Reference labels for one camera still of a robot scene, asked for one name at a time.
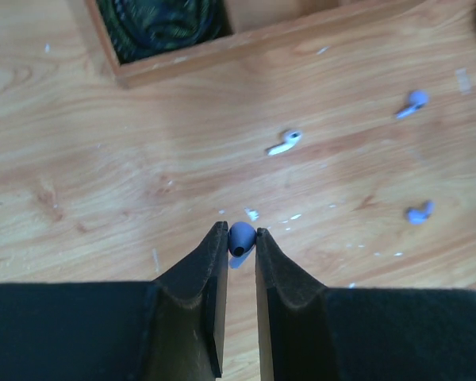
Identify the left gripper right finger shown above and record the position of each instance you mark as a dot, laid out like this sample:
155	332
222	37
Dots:
308	331

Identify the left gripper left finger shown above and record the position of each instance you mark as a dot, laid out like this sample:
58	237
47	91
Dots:
169	328

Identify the purple earbud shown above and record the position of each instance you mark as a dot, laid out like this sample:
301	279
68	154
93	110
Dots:
241	241
417	100
419	215

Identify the white earbud centre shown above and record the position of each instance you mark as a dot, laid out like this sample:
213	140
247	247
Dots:
290	139

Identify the dark floral folded tie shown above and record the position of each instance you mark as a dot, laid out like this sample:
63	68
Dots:
139	29

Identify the wooden compartment tray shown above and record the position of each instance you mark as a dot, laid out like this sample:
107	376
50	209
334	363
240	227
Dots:
256	26

